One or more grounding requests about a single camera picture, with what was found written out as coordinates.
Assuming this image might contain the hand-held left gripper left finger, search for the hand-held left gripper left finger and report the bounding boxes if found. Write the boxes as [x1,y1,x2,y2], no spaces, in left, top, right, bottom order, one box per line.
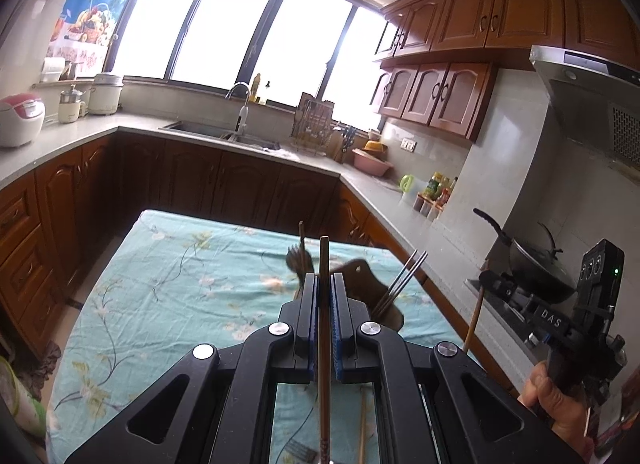
[65,274,319,464]

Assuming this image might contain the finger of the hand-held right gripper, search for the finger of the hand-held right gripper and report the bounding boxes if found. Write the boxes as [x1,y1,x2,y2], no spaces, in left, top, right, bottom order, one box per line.
[477,269,538,317]

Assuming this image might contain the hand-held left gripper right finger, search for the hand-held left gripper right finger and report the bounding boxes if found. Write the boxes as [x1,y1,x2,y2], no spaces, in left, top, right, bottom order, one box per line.
[329,274,584,464]

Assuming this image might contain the wooden chopstick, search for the wooden chopstick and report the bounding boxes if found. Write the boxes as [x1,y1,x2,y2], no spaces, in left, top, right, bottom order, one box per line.
[318,237,332,464]
[356,389,368,464]
[462,259,490,355]

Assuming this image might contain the bamboo utensil holder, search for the bamboo utensil holder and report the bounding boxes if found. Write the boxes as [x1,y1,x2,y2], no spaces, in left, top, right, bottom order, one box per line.
[292,258,407,332]

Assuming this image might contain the metal chopstick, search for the metal chopstick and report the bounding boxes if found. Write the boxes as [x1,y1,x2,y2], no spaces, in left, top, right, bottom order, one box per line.
[381,254,425,316]
[385,251,430,312]
[377,250,418,315]

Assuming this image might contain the person's right hand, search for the person's right hand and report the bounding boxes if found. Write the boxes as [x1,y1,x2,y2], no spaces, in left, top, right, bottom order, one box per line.
[517,361,596,450]

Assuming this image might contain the gas stove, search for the gas stove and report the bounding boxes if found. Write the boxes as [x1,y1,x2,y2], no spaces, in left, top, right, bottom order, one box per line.
[465,277,551,350]

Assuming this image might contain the black wok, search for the black wok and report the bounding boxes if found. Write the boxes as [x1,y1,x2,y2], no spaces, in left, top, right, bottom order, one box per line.
[472,208,576,302]

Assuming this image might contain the black wok lid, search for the black wok lid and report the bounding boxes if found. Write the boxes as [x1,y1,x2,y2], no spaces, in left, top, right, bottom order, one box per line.
[512,221,566,275]

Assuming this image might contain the row of seasoning bottles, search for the row of seasoning bottles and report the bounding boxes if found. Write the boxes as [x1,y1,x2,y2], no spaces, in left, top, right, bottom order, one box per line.
[414,171,458,222]

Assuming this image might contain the floral teal tablecloth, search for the floral teal tablecloth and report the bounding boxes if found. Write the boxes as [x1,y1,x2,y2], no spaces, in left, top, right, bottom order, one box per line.
[45,209,481,464]

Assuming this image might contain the pink basin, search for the pink basin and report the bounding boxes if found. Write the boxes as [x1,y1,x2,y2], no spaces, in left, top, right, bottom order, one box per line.
[352,148,393,177]

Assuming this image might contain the wooden base cabinets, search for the wooden base cabinets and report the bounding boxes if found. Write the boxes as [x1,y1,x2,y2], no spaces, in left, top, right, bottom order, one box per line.
[0,131,426,360]

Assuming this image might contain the knife holder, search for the knife holder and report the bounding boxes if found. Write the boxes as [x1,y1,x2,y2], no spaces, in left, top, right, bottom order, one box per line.
[339,125,358,165]

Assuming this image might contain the steel range hood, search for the steel range hood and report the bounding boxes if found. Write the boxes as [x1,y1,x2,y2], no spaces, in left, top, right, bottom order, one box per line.
[530,44,640,170]

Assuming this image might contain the steel sink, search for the steel sink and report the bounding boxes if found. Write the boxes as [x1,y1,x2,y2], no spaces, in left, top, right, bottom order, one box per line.
[159,119,281,151]

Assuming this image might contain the curved steel faucet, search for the curved steel faucet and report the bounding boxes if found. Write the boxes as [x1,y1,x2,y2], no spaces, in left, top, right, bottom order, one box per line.
[225,83,253,137]

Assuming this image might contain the wooden upper cabinets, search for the wooden upper cabinets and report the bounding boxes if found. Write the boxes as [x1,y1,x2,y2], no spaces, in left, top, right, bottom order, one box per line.
[370,0,640,142]

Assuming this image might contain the green white bag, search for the green white bag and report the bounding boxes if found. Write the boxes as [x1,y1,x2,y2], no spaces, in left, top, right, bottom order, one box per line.
[0,354,48,440]

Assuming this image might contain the kitchen window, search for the kitchen window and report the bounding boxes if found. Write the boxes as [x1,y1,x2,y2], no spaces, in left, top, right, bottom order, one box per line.
[107,0,396,130]

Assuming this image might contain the small white pot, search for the small white pot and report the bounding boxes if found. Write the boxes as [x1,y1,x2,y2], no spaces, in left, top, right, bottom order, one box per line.
[57,85,86,124]

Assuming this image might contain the pink white rice cooker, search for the pink white rice cooker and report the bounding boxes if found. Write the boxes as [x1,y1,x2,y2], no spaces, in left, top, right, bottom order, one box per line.
[0,93,46,148]

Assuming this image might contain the wire dish rack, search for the wire dish rack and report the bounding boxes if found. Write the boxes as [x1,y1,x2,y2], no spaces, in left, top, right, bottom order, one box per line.
[291,93,337,157]

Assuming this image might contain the tropical fruit wall poster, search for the tropical fruit wall poster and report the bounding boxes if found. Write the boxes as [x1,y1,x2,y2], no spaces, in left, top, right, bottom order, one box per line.
[47,0,146,68]

